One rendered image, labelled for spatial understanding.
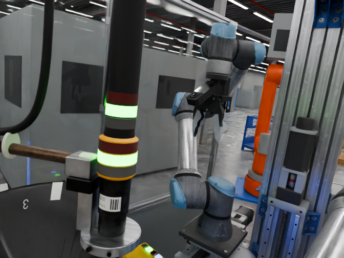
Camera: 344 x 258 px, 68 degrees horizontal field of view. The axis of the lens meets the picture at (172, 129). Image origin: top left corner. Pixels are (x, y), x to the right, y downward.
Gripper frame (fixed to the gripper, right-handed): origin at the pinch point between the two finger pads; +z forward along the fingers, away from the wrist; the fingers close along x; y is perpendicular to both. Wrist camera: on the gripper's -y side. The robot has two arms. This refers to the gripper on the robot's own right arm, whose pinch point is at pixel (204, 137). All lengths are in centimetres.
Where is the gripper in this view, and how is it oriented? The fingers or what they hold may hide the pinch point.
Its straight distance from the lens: 84.0
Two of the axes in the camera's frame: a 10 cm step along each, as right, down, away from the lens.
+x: -7.1, -2.1, 6.8
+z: -1.1, 9.8, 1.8
